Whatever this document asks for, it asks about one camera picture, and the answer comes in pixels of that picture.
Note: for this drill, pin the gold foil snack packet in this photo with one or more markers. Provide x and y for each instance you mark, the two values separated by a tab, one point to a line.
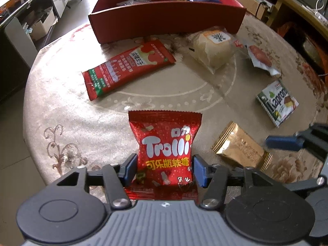
235	144

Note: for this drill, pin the wooden TV stand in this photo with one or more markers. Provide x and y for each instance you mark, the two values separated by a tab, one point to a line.
275	12

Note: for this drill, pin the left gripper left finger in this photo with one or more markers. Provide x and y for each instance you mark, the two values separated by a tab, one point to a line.
113	179

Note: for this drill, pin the dark long side table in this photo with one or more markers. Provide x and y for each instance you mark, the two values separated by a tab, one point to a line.
18	50

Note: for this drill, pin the white sausage snack packet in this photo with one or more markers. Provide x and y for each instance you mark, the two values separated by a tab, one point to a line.
259	58

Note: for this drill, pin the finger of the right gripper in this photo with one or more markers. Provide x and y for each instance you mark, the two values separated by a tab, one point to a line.
305	183
313	139

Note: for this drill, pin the red green long snack packet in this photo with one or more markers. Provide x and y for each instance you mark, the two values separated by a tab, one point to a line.
125	67

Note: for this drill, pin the green white Kaprone packet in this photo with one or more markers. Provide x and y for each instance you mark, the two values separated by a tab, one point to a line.
277	101

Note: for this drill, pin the red cardboard box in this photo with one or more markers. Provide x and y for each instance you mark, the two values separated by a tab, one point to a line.
112	23

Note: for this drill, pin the red Trolli candy bag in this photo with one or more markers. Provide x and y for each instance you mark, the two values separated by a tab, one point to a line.
164	159

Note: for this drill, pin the grey foil snack packet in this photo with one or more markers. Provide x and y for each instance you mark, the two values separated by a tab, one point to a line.
132	2

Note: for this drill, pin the bread bun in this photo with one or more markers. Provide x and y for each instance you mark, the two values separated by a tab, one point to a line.
213	48

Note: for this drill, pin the white storage bin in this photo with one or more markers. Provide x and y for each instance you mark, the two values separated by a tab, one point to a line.
40	22

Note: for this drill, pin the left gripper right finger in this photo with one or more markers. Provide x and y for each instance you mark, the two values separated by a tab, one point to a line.
215	179

